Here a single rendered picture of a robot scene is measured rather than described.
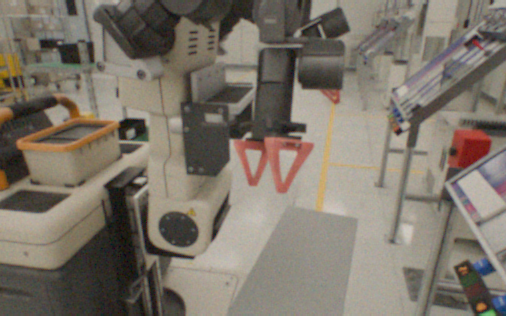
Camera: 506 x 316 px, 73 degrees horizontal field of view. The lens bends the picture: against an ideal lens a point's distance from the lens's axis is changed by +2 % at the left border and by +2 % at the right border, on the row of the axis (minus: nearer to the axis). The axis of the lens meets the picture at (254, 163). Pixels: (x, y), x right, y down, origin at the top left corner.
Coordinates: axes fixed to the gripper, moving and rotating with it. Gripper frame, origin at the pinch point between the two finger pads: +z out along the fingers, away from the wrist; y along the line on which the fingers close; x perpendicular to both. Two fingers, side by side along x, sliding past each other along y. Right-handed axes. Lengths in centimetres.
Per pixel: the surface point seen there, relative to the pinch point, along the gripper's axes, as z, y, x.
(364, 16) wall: -371, 599, -523
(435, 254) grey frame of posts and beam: 24, 35, -85
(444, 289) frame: 37, 37, -94
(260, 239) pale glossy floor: 43, 134, -66
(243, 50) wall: -299, 806, -302
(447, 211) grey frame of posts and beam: 8, 29, -82
